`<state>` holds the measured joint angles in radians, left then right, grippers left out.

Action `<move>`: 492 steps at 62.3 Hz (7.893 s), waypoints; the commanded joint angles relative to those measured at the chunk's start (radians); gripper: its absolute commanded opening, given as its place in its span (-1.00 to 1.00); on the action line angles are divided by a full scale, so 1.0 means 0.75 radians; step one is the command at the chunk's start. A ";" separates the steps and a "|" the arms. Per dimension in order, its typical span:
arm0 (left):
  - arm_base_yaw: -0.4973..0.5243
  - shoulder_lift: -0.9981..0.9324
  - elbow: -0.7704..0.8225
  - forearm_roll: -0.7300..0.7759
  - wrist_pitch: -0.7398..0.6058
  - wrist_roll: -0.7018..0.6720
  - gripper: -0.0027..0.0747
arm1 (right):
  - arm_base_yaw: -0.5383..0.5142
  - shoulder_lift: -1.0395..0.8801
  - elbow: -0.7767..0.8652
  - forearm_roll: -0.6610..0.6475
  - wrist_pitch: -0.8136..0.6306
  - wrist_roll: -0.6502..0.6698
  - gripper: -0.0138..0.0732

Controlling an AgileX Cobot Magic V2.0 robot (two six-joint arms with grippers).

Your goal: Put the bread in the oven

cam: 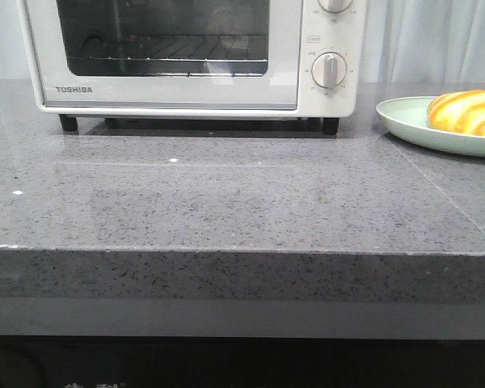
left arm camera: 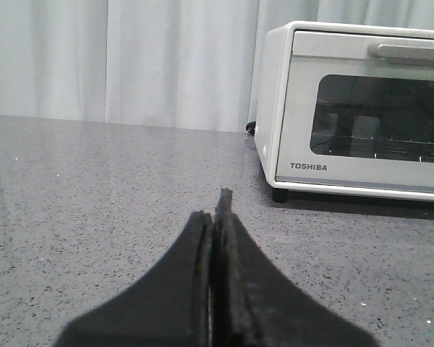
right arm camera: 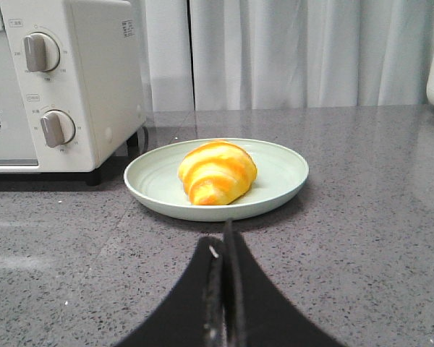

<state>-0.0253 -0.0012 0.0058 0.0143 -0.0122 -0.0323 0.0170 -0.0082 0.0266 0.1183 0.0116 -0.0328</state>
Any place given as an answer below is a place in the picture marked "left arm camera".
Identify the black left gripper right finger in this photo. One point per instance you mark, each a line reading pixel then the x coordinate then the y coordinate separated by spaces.
pixel 255 304

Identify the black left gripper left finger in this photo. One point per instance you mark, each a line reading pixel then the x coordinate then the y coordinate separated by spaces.
pixel 168 306

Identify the white glass oven door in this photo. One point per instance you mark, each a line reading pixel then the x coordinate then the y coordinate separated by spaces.
pixel 357 86

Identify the white Toshiba toaster oven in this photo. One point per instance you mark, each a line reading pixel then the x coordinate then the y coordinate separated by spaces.
pixel 277 53

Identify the white pleated curtain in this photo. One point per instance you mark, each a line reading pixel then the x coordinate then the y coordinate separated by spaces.
pixel 181 64

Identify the metal wire oven rack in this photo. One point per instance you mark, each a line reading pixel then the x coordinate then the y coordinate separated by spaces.
pixel 372 147

